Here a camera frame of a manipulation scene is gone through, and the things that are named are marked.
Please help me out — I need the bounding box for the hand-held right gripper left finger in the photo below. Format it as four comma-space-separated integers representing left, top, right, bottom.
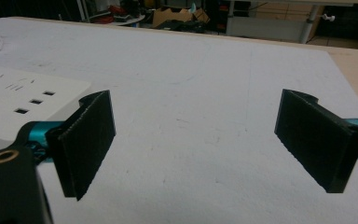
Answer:
17, 90, 117, 202

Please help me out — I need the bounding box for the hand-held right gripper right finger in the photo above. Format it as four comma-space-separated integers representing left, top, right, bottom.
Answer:
273, 88, 358, 194

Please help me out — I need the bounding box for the white power strip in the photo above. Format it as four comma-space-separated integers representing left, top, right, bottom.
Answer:
0, 63, 93, 147

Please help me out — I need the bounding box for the round white side table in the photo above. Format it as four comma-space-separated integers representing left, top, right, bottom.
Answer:
111, 13, 146, 27

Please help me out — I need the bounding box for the brown cardboard box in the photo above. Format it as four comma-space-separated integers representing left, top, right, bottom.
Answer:
151, 7, 211, 28

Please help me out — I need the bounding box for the white metal desk frame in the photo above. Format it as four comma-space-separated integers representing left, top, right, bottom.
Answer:
225, 0, 358, 45

